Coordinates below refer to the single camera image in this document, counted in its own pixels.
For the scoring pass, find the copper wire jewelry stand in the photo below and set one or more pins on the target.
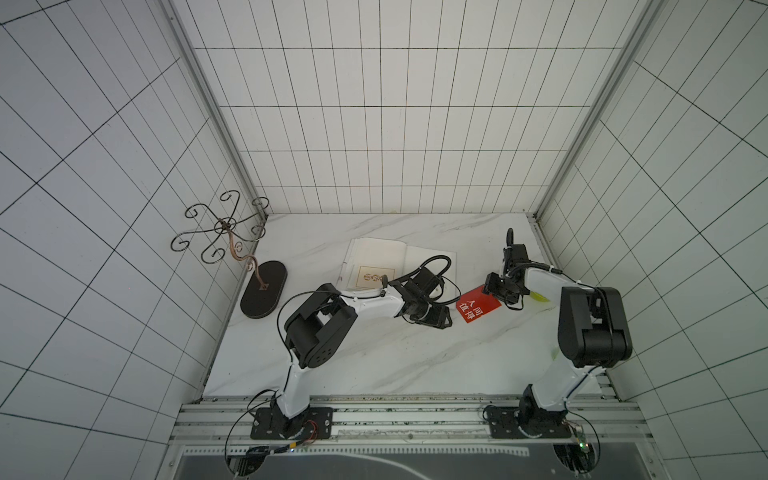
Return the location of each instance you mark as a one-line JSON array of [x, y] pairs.
[[235, 237]]

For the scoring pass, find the red photo card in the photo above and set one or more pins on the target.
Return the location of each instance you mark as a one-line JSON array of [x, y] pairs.
[[475, 304]]

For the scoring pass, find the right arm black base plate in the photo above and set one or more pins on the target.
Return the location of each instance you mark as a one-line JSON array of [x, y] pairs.
[[512, 424]]

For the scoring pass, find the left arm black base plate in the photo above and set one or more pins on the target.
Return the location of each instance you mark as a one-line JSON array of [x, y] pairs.
[[313, 423]]

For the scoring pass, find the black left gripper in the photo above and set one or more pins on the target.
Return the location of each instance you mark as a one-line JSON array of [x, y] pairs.
[[441, 313]]

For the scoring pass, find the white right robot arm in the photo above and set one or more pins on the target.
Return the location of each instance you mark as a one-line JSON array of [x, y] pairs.
[[592, 331]]

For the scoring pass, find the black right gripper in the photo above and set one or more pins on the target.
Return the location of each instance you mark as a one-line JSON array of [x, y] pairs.
[[497, 287]]

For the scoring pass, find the aluminium mounting rail frame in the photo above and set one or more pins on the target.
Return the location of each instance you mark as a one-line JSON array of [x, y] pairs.
[[412, 436]]

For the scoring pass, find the lime green plastic bowl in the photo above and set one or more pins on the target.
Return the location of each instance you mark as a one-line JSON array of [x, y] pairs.
[[538, 297]]

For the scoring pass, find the cream patterned photo card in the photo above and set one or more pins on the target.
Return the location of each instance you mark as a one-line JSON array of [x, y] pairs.
[[372, 277]]

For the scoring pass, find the white photo album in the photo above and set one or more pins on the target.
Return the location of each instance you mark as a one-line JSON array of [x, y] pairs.
[[387, 254]]

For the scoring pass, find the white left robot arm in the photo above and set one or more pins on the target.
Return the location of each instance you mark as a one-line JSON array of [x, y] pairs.
[[314, 332]]

